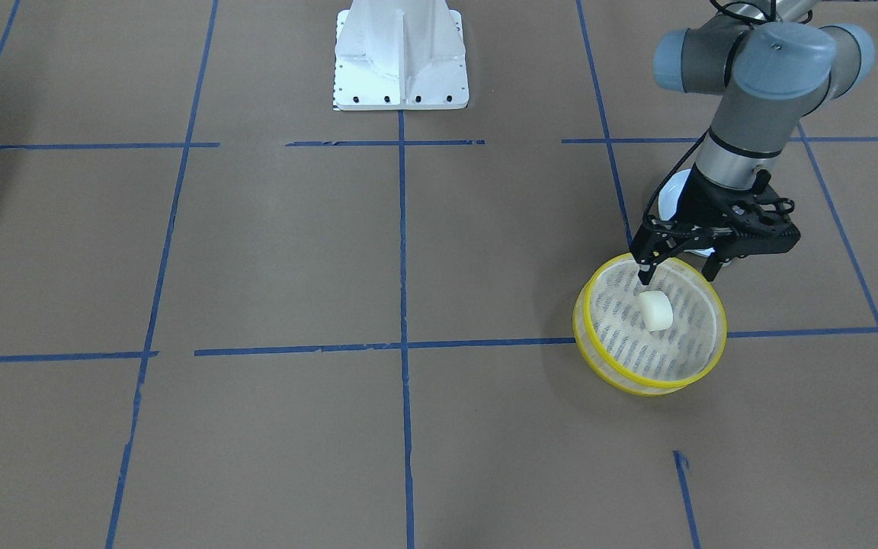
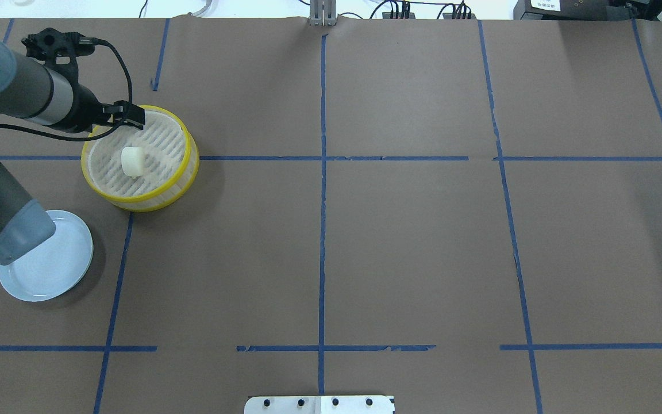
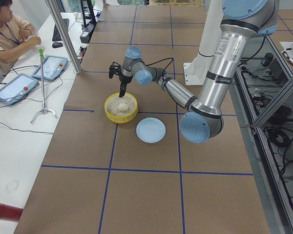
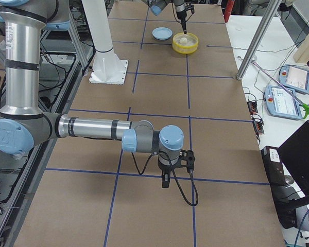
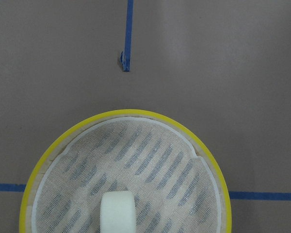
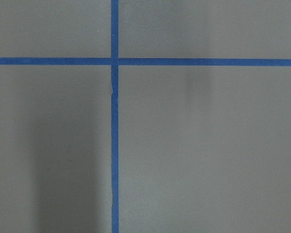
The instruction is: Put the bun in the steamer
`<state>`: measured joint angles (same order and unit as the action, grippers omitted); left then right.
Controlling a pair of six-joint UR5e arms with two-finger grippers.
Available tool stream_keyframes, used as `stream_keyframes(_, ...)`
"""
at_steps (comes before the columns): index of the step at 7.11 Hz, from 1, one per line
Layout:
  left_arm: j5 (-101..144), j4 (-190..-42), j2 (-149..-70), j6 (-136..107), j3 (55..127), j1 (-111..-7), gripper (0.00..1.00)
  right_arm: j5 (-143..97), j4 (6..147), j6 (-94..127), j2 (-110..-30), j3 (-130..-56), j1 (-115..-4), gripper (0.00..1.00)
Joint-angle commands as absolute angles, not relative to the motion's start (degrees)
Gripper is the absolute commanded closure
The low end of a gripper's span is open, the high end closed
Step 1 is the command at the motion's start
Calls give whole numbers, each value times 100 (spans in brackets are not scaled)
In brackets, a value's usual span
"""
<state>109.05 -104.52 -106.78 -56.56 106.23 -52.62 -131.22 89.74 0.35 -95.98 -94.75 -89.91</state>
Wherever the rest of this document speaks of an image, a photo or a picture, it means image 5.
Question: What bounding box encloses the white steamed bun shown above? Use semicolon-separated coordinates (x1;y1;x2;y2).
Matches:
100;191;136;233

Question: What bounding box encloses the yellow round steamer basket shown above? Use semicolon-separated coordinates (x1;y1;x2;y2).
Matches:
19;109;232;233

